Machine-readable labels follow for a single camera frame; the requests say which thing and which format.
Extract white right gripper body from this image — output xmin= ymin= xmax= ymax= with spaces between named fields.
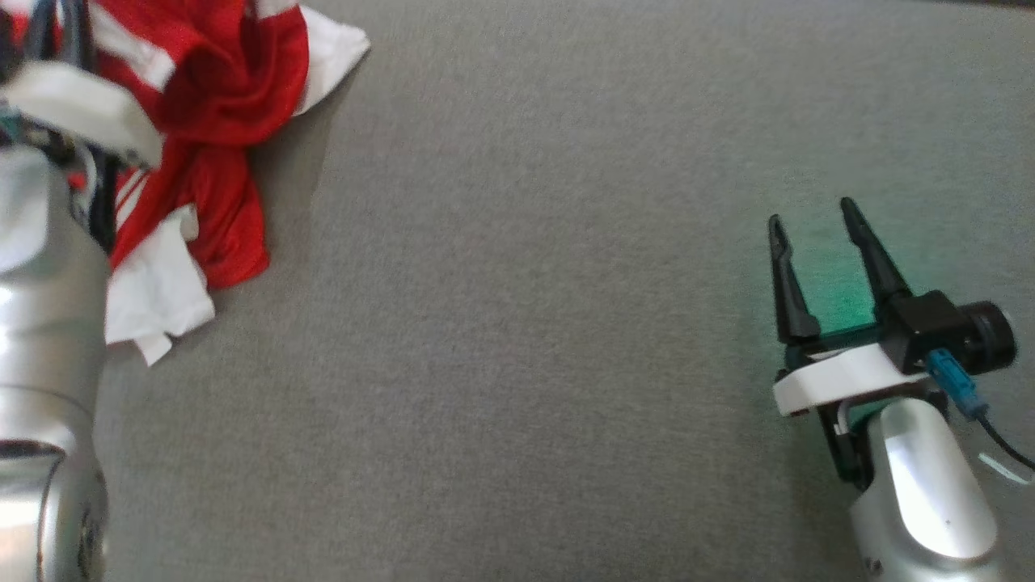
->
xmin=772 ymin=323 xmax=948 ymax=487

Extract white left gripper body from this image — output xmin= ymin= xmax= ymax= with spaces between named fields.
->
xmin=0 ymin=63 xmax=164 ymax=243

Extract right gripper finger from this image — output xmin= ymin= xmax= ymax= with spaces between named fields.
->
xmin=839 ymin=196 xmax=915 ymax=322
xmin=768 ymin=214 xmax=822 ymax=344

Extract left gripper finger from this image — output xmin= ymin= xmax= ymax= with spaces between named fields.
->
xmin=61 ymin=0 xmax=98 ymax=75
xmin=24 ymin=0 xmax=59 ymax=64

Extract red and white basketball jersey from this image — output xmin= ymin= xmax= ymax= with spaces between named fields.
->
xmin=8 ymin=0 xmax=371 ymax=366

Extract large grey sofa seat cushion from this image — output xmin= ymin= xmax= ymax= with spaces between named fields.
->
xmin=0 ymin=0 xmax=1035 ymax=582

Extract blue-plug black camera cable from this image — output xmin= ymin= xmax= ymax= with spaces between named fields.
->
xmin=926 ymin=349 xmax=1035 ymax=474

